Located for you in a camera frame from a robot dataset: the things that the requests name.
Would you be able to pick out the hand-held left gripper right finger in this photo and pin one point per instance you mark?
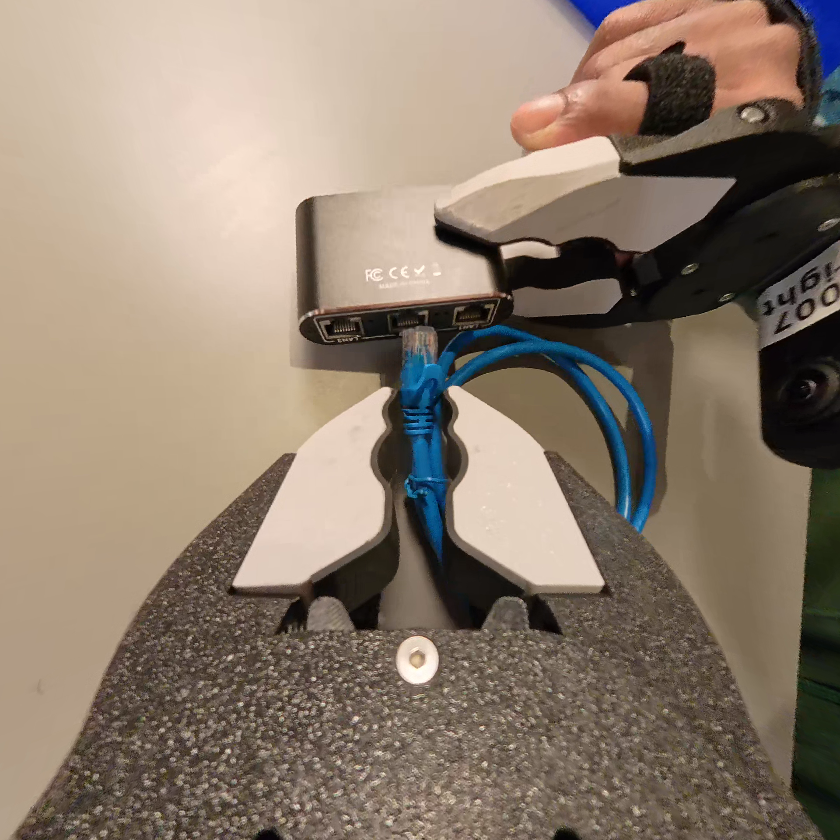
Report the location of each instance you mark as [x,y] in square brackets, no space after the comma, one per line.
[518,518]

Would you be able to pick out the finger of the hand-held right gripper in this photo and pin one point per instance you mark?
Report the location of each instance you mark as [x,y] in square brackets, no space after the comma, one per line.
[564,272]
[558,197]

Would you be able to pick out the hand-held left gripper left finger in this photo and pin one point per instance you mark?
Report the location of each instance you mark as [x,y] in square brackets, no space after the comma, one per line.
[321,512]

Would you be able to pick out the black ethernet switch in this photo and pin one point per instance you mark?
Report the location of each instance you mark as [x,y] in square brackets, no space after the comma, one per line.
[367,249]

